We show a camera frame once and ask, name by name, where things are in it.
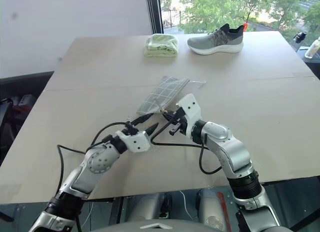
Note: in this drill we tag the grey plaid pouch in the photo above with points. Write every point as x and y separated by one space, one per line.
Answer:
160 94

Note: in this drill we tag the grey sneaker with white sole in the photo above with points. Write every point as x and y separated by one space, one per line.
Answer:
215 41

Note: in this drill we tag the dark robot torso with chevron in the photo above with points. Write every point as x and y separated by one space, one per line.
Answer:
160 227

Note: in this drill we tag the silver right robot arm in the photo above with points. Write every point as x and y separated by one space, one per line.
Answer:
232 146

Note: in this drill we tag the black window frame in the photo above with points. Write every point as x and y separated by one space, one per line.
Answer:
155 11

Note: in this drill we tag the clear plastic sheet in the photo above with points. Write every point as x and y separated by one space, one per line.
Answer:
197 83

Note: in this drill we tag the black table frame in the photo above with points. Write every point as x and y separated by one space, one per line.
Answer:
117 209

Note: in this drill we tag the white plastic bottle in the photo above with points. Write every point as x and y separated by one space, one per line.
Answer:
312 49

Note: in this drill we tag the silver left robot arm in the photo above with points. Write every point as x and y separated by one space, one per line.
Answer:
97 161

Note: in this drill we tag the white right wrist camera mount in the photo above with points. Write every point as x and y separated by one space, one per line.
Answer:
191 109

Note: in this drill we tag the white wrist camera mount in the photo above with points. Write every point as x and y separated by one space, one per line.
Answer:
136 141
191 109

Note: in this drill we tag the red and white box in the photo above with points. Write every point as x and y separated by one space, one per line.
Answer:
25 101

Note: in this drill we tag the small black device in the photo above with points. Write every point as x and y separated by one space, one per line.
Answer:
300 37

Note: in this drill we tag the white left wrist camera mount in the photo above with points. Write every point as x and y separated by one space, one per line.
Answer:
136 141

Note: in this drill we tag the small orange object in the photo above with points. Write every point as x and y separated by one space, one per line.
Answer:
246 26

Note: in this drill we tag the black bag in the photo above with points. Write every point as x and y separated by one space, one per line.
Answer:
6 131

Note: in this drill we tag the grey rounded robot housing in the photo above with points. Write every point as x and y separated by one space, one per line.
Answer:
147 207
212 209

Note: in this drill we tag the folded light green towel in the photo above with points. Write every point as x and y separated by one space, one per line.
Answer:
161 46

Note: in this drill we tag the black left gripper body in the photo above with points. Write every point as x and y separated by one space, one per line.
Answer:
131 129

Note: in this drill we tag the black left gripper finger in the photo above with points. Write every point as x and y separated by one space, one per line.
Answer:
152 129
143 118

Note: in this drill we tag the red strip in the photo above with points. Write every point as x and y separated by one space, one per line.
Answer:
222 209

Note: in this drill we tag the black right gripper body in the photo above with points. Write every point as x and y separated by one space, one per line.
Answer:
180 121

